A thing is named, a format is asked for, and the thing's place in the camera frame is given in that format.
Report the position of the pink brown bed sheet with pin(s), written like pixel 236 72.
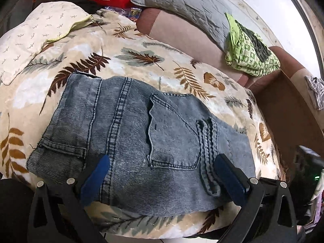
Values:
pixel 180 34

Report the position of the white patterned pillow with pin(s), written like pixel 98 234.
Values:
pixel 48 23

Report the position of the blue denim pants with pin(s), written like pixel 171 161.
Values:
pixel 162 146

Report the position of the green patterned folded cloth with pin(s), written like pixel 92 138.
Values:
pixel 246 51

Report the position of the brown cardboard box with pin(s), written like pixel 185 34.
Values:
pixel 288 117

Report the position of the grey quilted pillow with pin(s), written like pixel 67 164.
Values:
pixel 207 15

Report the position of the black garment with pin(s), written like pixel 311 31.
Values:
pixel 88 6

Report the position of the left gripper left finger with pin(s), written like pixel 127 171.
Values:
pixel 58 210

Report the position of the colourful snack packet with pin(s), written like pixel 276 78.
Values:
pixel 131 13

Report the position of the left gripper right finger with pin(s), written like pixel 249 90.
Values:
pixel 267 212

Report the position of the grey patterned cloth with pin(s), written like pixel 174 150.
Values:
pixel 316 89

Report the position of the leaf pattern fleece blanket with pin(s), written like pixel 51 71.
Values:
pixel 111 45

